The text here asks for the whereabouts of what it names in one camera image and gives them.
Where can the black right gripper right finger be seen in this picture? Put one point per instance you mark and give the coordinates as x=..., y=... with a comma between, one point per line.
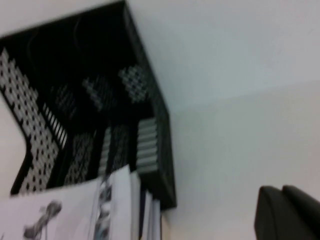
x=307, y=215

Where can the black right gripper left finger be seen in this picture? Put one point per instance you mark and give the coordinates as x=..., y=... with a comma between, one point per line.
x=270, y=215

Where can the white car suspension book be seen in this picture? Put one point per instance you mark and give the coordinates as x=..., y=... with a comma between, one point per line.
x=62, y=220

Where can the dark robotics book orange print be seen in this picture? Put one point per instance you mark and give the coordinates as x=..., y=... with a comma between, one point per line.
x=152, y=220

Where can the black plastic book stand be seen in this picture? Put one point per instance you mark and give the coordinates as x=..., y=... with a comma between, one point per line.
x=105, y=50

